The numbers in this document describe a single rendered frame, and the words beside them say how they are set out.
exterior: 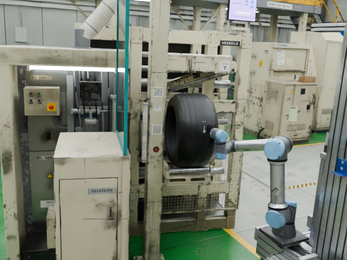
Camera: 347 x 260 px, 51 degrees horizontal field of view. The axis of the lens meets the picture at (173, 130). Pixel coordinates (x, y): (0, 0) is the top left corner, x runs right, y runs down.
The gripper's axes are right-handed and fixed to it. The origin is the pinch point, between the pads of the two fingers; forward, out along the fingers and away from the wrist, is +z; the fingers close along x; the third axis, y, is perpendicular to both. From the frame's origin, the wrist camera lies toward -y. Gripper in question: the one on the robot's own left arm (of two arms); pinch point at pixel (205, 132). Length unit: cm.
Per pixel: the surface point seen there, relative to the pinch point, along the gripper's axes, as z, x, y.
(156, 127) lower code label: 22.1, 31.7, 0.7
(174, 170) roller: 18.0, 17.3, -32.3
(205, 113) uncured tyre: 5.4, -1.7, 13.3
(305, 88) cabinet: 388, -338, 34
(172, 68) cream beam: 43, 16, 47
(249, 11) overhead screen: 371, -201, 168
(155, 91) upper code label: 19.1, 33.8, 28.3
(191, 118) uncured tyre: 3.5, 9.5, 9.5
